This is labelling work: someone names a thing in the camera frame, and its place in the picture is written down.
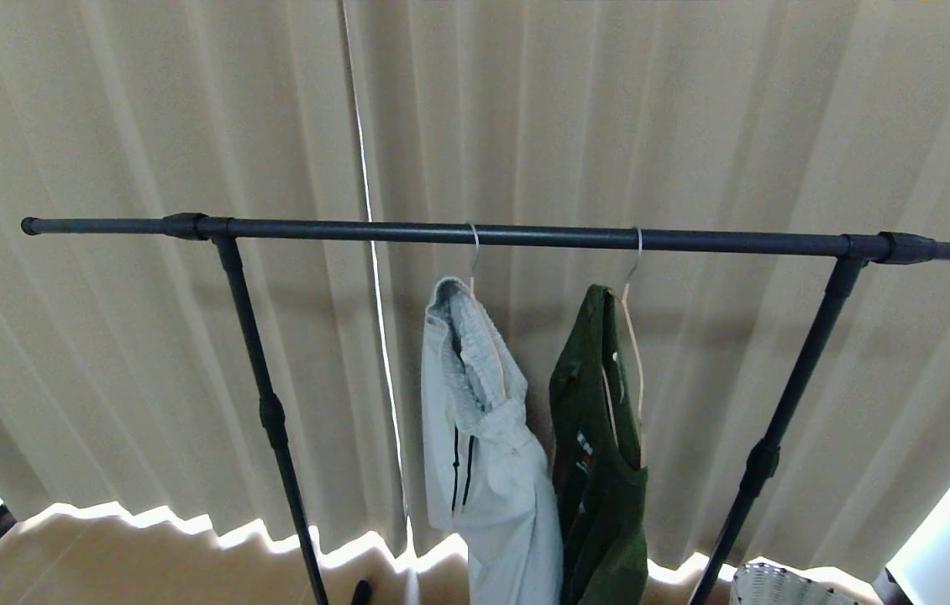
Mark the pink clothes hanger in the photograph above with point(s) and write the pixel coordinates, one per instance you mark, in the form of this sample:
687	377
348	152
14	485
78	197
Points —
637	370
473	252

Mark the pale grey shorts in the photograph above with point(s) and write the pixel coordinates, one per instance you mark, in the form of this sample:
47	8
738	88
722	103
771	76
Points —
500	487

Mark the green garment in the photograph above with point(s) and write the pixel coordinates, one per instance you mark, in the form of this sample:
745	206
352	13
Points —
600	521

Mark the black clothes rack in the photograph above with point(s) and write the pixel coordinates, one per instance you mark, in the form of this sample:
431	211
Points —
525	237

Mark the white laundry basket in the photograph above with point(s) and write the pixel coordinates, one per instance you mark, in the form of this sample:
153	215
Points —
785	588

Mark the beige curtain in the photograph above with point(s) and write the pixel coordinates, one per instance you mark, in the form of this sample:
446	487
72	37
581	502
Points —
147	378

